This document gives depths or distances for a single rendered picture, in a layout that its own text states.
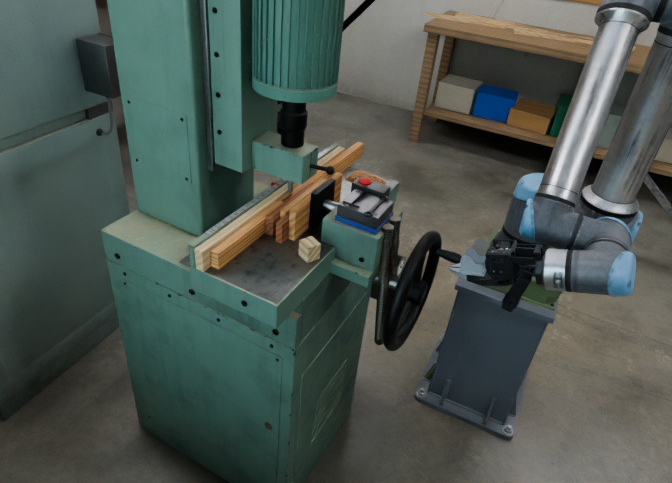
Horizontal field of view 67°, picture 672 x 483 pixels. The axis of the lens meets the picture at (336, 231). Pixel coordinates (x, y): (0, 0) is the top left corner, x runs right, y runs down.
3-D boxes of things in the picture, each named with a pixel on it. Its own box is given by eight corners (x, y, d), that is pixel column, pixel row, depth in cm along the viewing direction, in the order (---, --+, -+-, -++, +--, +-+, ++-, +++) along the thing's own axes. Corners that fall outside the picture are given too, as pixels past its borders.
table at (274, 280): (318, 350, 95) (320, 327, 92) (190, 289, 105) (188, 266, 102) (428, 211, 141) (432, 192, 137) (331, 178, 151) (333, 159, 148)
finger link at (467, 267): (447, 250, 121) (487, 252, 116) (450, 272, 123) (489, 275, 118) (443, 257, 118) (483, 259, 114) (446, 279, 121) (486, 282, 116)
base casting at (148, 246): (294, 351, 111) (296, 321, 106) (104, 259, 131) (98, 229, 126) (378, 251, 145) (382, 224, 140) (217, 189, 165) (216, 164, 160)
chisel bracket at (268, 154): (301, 191, 114) (303, 157, 109) (249, 173, 119) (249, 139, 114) (317, 178, 120) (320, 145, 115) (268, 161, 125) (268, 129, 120)
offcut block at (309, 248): (319, 258, 108) (321, 243, 106) (307, 263, 107) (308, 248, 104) (310, 250, 110) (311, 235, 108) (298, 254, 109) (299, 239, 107)
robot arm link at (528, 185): (508, 212, 167) (524, 163, 158) (562, 229, 161) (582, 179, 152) (498, 232, 155) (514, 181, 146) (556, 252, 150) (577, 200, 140)
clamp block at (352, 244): (372, 274, 110) (377, 240, 105) (318, 252, 115) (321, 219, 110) (398, 241, 122) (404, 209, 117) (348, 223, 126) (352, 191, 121)
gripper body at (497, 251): (490, 238, 118) (546, 240, 112) (493, 270, 122) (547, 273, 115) (481, 254, 112) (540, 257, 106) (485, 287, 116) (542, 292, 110)
